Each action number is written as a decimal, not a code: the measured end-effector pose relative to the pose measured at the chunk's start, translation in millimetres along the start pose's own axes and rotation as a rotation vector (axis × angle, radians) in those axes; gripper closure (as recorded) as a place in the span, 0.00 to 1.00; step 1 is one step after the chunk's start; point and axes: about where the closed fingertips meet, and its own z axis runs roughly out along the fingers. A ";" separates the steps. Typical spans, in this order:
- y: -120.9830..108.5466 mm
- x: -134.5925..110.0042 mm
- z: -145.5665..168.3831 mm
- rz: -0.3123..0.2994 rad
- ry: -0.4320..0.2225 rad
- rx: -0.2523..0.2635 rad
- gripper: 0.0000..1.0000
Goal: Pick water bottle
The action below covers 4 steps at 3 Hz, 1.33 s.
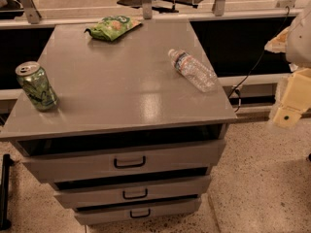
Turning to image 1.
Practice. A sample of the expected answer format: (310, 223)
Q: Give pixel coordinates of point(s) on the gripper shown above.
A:
(299, 44)

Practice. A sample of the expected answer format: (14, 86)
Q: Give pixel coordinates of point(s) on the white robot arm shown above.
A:
(295, 42)

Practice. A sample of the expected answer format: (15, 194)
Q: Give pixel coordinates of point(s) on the clear plastic water bottle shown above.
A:
(202, 77)

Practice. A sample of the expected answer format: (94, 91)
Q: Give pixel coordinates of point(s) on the bottom grey drawer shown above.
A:
(130, 212)

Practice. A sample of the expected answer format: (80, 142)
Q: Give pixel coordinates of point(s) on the grey drawer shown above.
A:
(130, 212)
(132, 192)
(96, 164)

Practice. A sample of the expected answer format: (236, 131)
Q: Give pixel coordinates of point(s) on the grey drawer cabinet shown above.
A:
(116, 96)

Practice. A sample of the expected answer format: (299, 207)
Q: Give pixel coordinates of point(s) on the green chip bag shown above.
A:
(112, 27)

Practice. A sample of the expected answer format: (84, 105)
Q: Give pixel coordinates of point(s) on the middle grey drawer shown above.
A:
(132, 192)

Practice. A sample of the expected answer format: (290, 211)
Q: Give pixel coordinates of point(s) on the top grey drawer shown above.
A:
(96, 164)

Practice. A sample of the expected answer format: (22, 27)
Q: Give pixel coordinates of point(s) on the green soda can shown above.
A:
(34, 81)

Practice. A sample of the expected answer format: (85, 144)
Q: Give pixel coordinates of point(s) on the black metal stand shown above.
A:
(7, 162)

